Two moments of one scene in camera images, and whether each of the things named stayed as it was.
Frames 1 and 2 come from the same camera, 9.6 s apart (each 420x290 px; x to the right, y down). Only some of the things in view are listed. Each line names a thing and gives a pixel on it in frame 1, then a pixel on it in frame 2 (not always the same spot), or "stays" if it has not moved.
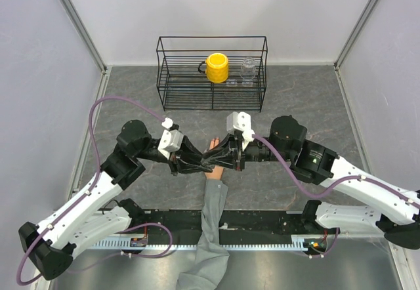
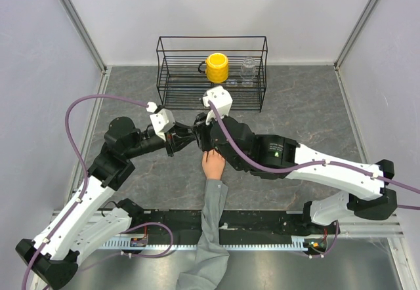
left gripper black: [185, 160] -> [174, 137]
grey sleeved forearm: [211, 258] stays
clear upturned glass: [247, 71] stays
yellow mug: [217, 67] stays
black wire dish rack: [212, 73] stays
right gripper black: [236, 143] -> [202, 129]
